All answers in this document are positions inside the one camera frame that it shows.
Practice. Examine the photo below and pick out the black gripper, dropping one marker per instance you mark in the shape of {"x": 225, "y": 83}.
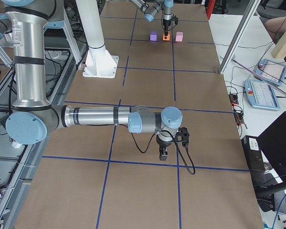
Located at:
{"x": 166, "y": 25}

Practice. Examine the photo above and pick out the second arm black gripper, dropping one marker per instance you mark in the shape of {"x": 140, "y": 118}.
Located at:
{"x": 162, "y": 144}

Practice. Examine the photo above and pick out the orange foam cube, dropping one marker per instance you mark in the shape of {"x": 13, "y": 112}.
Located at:
{"x": 166, "y": 38}

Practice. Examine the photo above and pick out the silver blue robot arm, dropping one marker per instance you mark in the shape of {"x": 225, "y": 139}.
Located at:
{"x": 150, "y": 11}

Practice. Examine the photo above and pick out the purple foam cube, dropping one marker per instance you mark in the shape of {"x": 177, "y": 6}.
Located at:
{"x": 153, "y": 35}

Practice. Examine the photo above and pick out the pink foam cube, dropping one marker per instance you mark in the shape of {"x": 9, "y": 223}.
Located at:
{"x": 179, "y": 36}

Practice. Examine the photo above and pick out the blue teach pendant near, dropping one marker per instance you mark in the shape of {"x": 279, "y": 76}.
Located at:
{"x": 261, "y": 95}

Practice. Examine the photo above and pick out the blue teach pendant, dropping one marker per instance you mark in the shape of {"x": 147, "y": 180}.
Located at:
{"x": 271, "y": 71}
{"x": 261, "y": 95}

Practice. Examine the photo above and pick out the black laptop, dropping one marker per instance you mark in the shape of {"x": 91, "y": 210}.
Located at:
{"x": 272, "y": 142}

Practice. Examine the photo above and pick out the blue teach pendant far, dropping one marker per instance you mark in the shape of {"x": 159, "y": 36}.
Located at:
{"x": 271, "y": 71}

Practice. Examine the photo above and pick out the reacher grabber stick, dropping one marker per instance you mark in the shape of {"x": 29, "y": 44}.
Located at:
{"x": 260, "y": 77}

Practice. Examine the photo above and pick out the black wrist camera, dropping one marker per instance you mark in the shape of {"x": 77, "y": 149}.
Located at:
{"x": 175, "y": 19}

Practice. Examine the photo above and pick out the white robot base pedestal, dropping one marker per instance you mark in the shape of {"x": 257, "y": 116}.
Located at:
{"x": 99, "y": 62}

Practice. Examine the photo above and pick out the aluminium frame post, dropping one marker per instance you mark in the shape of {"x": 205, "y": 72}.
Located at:
{"x": 248, "y": 14}

